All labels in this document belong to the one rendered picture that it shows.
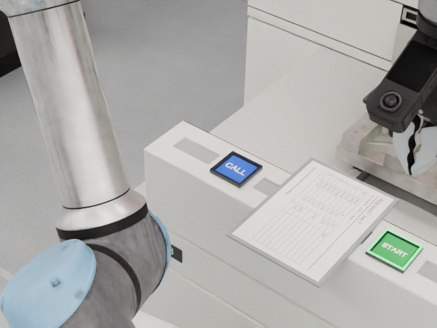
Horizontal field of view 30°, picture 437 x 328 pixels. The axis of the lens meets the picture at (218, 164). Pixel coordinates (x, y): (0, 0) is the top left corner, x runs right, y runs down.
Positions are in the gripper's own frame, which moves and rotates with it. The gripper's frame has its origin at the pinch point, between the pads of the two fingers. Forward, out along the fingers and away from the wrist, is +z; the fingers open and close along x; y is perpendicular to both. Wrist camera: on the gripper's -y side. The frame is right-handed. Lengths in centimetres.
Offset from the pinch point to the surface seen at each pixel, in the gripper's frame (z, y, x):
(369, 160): 22.8, 24.6, 16.2
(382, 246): 14.2, 0.2, 1.5
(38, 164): 111, 54, 144
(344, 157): 24.6, 24.6, 20.6
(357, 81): 29, 52, 33
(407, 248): 14.2, 1.9, -1.3
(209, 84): 111, 127, 129
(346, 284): 19.5, -4.0, 3.6
